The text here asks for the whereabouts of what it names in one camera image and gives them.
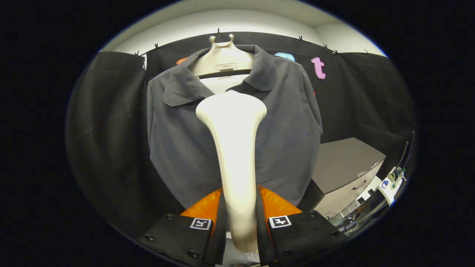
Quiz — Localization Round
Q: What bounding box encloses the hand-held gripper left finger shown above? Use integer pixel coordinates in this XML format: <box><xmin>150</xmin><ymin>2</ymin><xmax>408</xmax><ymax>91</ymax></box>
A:
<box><xmin>137</xmin><ymin>187</ymin><xmax>227</xmax><ymax>267</ymax></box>

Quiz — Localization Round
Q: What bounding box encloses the cream mannequin torso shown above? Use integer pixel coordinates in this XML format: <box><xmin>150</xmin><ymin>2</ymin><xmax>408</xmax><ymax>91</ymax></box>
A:
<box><xmin>191</xmin><ymin>34</ymin><xmax>255</xmax><ymax>95</ymax></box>

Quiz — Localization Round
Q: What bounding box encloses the grey button-up shirt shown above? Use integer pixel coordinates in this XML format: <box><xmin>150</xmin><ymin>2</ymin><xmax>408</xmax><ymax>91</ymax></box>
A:
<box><xmin>147</xmin><ymin>44</ymin><xmax>323</xmax><ymax>210</ymax></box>

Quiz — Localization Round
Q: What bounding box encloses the white office desk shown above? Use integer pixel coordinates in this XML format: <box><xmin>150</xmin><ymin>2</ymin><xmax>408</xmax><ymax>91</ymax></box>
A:
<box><xmin>378</xmin><ymin>167</ymin><xmax>407</xmax><ymax>206</ymax></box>

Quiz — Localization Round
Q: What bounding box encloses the black computer monitor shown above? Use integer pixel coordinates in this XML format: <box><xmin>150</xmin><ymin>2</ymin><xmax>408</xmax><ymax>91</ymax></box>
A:
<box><xmin>397</xmin><ymin>141</ymin><xmax>413</xmax><ymax>171</ymax></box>

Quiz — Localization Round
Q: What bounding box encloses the grey drawer cabinet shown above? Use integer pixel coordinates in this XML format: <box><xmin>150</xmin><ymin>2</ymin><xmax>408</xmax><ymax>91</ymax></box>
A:
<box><xmin>299</xmin><ymin>137</ymin><xmax>386</xmax><ymax>219</ymax></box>

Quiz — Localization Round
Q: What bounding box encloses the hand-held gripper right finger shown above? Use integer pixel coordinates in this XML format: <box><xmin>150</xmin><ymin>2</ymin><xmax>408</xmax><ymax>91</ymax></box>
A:
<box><xmin>256</xmin><ymin>185</ymin><xmax>347</xmax><ymax>266</ymax></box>

